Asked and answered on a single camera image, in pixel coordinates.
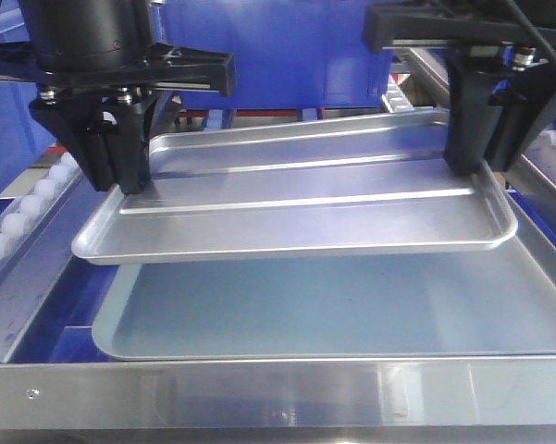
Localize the far right roller track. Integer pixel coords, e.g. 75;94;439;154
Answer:
524;129;556;187

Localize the right white roller track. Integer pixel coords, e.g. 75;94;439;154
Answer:
381;75;414;113

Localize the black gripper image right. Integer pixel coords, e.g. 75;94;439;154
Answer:
362;3;556;175

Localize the large grey flat tray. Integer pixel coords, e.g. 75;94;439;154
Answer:
93;211;556;361

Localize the blue bin lower left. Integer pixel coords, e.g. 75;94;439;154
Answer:
4;259;117;364

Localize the ribbed silver metal tray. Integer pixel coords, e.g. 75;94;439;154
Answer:
72;109;518;265

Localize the far left roller track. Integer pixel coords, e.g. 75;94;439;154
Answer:
0;153;80;272

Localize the blue bin left shelf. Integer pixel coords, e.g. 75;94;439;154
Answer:
0;82;56;193

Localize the steel front rail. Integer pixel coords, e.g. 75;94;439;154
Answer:
0;355;556;443

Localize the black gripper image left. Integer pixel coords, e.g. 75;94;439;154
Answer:
29;42;236;194

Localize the large blue bin centre back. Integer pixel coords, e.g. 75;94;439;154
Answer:
152;1;391;109

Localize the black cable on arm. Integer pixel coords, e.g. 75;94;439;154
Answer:
503;0;556;80

